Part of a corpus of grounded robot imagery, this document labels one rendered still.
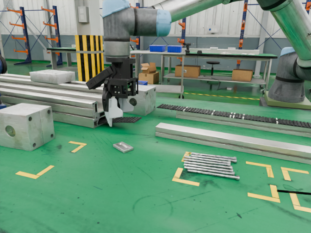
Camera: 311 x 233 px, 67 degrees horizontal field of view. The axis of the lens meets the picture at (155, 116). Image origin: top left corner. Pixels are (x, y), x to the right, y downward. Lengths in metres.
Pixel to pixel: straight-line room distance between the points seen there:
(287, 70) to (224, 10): 7.26
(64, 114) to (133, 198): 0.47
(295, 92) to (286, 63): 0.13
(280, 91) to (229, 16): 7.25
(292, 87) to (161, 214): 0.90
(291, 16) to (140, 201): 0.74
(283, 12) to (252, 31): 7.39
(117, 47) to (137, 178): 0.37
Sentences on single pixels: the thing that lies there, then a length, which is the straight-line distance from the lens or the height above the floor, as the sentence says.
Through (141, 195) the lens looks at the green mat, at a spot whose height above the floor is 0.78.
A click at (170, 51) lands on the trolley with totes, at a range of 3.76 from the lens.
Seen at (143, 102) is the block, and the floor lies 0.83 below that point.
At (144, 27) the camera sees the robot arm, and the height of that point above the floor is 1.08.
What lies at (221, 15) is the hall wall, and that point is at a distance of 8.38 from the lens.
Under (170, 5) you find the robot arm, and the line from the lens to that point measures 0.86.
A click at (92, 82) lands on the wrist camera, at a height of 0.92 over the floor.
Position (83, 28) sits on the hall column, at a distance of 4.26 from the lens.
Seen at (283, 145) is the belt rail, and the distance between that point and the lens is 0.66.
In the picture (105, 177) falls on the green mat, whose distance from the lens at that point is 0.51.
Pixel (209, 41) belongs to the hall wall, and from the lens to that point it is 8.33.
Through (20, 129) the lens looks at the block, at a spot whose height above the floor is 0.84.
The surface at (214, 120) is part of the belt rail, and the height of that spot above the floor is 0.79.
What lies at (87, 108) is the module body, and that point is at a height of 0.84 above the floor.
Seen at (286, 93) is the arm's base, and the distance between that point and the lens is 1.17.
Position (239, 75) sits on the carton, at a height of 0.33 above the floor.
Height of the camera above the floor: 1.05
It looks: 18 degrees down
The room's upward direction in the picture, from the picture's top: 1 degrees clockwise
